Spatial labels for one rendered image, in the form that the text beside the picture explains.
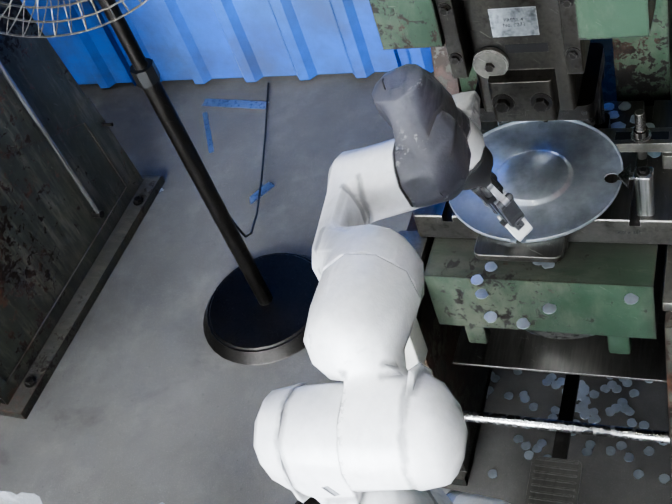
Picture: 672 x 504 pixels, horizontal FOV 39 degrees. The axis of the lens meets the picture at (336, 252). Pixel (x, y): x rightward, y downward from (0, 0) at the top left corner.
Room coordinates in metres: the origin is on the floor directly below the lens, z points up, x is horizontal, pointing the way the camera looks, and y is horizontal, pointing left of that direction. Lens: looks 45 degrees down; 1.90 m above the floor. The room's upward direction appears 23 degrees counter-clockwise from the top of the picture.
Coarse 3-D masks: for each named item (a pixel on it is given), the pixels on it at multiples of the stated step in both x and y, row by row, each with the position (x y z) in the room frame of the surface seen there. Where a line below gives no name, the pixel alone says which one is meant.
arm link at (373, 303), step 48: (336, 288) 0.64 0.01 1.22; (384, 288) 0.62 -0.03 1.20; (336, 336) 0.58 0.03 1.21; (384, 336) 0.58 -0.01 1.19; (384, 384) 0.54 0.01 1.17; (432, 384) 0.53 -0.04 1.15; (384, 432) 0.50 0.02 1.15; (432, 432) 0.48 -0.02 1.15; (384, 480) 0.48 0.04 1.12; (432, 480) 0.46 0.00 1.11
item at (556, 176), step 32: (512, 128) 1.23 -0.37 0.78; (576, 128) 1.17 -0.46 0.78; (512, 160) 1.15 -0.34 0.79; (544, 160) 1.12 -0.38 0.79; (576, 160) 1.10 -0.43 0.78; (608, 160) 1.07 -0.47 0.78; (512, 192) 1.08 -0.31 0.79; (544, 192) 1.05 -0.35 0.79; (576, 192) 1.03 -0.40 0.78; (608, 192) 1.00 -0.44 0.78; (480, 224) 1.05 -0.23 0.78; (544, 224) 0.99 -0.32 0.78; (576, 224) 0.97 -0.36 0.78
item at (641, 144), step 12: (636, 120) 1.11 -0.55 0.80; (612, 132) 1.15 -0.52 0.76; (624, 132) 1.14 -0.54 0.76; (636, 132) 1.11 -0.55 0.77; (648, 132) 1.11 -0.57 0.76; (660, 132) 1.11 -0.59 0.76; (624, 144) 1.11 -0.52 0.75; (636, 144) 1.10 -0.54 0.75; (648, 144) 1.09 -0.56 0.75; (660, 144) 1.08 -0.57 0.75
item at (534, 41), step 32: (480, 0) 1.16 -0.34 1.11; (512, 0) 1.13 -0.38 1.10; (544, 0) 1.11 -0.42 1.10; (480, 32) 1.16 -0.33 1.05; (512, 32) 1.14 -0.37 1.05; (544, 32) 1.11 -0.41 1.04; (480, 64) 1.16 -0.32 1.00; (512, 64) 1.14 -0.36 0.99; (544, 64) 1.11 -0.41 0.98; (512, 96) 1.12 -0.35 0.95; (544, 96) 1.09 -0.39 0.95; (576, 96) 1.10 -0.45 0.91
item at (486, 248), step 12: (480, 240) 1.02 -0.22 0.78; (492, 240) 1.01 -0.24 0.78; (552, 240) 0.96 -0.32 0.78; (564, 240) 0.95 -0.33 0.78; (480, 252) 0.99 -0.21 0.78; (492, 252) 0.98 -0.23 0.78; (504, 252) 0.97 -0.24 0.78; (516, 252) 0.96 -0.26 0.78; (528, 252) 0.95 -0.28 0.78; (540, 252) 0.94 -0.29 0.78; (552, 252) 0.93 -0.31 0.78
